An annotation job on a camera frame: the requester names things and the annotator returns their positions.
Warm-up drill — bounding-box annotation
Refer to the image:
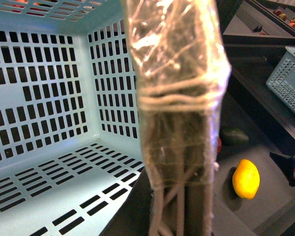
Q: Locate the yellow mango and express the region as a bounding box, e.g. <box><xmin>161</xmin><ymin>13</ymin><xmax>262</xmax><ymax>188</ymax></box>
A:
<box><xmin>232</xmin><ymin>159</ymin><xmax>260</xmax><ymax>200</ymax></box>

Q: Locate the light blue plastic basket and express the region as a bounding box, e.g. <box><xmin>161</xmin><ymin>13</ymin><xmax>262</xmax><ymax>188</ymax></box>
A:
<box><xmin>0</xmin><ymin>0</ymin><xmax>144</xmax><ymax>236</ymax></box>

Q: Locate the dark green avocado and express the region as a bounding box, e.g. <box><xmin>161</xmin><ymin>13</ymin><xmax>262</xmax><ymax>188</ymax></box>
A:
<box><xmin>219</xmin><ymin>126</ymin><xmax>249</xmax><ymax>146</ymax></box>

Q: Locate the red apple near front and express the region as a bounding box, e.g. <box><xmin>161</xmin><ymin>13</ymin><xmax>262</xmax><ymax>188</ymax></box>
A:
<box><xmin>217</xmin><ymin>137</ymin><xmax>222</xmax><ymax>154</ymax></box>

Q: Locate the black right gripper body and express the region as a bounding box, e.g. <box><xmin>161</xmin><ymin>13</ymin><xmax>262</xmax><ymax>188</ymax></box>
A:
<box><xmin>269</xmin><ymin>152</ymin><xmax>295</xmax><ymax>187</ymax></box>

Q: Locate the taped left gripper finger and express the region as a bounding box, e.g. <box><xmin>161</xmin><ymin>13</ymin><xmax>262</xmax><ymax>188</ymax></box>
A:
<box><xmin>121</xmin><ymin>0</ymin><xmax>231</xmax><ymax>236</ymax></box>

